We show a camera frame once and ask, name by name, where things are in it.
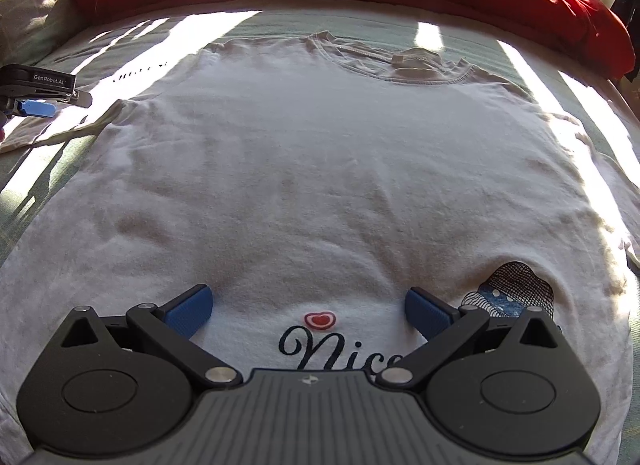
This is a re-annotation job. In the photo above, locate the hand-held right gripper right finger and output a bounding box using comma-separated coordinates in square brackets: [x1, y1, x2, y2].
[376, 286, 573, 390]

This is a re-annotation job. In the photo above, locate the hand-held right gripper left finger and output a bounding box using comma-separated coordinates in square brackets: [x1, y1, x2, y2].
[60, 284, 246, 390]

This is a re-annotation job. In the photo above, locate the white printed t-shirt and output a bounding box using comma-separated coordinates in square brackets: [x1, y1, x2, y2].
[0, 31, 640, 465]

